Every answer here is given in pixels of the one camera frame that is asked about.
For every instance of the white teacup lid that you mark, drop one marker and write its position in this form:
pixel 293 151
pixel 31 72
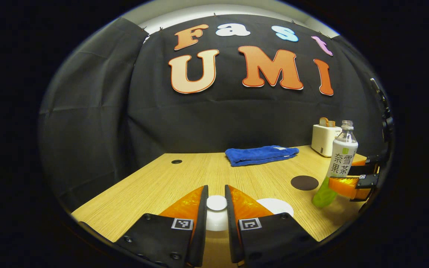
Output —
pixel 216 203

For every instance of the dark round coaster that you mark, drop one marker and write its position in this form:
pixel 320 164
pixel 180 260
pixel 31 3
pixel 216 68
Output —
pixel 304 182

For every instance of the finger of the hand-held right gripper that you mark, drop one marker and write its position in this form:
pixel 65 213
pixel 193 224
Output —
pixel 363 170
pixel 367 182

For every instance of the toast slice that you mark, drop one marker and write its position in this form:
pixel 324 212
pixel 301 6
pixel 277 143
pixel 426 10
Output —
pixel 326 122

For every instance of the black backdrop cloth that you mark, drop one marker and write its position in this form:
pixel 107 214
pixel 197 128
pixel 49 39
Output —
pixel 99 111

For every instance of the white toaster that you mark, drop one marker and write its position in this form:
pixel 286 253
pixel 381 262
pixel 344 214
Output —
pixel 322 141

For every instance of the white teacup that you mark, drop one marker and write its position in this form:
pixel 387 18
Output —
pixel 276 206

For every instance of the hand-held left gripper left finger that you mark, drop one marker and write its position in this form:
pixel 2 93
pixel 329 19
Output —
pixel 201 230

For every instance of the clear green water bottle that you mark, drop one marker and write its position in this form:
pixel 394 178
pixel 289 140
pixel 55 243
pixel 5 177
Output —
pixel 343 156

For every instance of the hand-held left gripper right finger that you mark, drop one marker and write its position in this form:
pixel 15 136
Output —
pixel 231 234

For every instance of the blue folded towel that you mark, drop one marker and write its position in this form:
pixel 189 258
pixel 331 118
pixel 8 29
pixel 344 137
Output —
pixel 259 155

